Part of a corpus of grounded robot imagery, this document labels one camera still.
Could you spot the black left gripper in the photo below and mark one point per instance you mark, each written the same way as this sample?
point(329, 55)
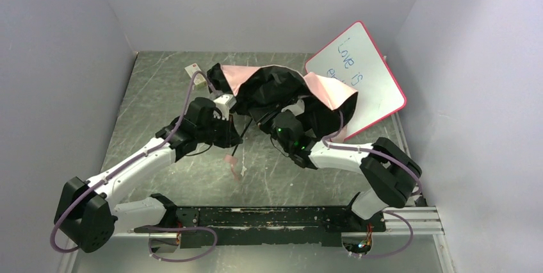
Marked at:
point(216, 77)

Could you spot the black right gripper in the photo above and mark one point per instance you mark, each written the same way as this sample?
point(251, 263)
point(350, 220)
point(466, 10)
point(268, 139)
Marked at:
point(268, 115)

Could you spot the pink and black folding umbrella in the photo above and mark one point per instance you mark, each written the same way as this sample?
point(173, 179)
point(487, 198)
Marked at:
point(316, 101)

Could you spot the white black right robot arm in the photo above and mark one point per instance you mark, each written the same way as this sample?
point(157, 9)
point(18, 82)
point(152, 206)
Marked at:
point(392, 175)

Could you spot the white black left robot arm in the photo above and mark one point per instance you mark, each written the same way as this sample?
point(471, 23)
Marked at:
point(90, 211)

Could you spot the small white card box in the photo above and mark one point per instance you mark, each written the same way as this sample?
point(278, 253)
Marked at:
point(195, 72)

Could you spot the red framed whiteboard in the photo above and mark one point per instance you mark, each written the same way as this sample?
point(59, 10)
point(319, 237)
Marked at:
point(354, 59)

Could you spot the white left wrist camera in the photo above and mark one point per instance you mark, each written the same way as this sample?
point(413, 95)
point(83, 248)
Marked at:
point(223, 106)

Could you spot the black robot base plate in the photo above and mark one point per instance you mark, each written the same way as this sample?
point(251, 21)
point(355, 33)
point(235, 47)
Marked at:
point(272, 225)

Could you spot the aluminium frame rail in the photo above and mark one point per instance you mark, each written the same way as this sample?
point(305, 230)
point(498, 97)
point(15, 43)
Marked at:
point(416, 218)

